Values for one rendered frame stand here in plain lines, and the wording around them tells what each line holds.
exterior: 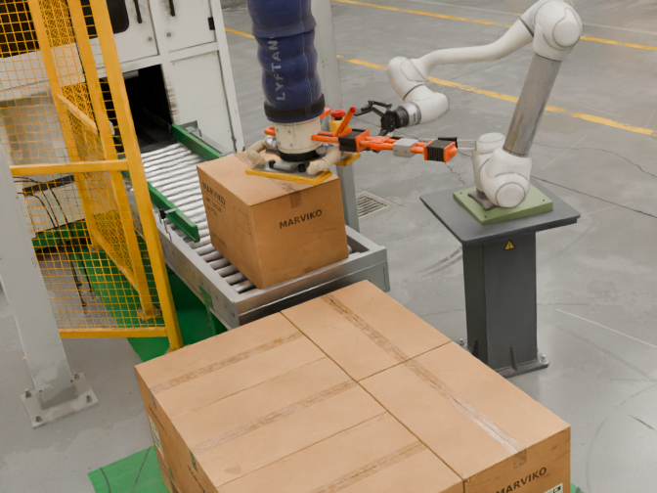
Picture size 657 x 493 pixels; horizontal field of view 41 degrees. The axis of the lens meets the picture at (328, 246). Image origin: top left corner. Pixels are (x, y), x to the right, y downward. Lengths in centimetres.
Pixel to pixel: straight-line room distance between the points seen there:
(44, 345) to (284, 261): 117
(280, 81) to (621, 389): 189
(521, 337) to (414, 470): 140
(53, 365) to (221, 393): 126
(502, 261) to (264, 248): 97
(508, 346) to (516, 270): 37
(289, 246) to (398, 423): 104
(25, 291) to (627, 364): 259
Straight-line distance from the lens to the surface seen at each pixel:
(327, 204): 354
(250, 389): 302
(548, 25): 315
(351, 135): 315
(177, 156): 535
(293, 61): 312
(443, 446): 268
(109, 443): 389
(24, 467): 393
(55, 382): 415
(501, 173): 330
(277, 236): 348
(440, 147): 293
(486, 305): 371
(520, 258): 367
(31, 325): 400
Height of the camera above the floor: 225
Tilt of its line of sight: 26 degrees down
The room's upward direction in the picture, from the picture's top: 8 degrees counter-clockwise
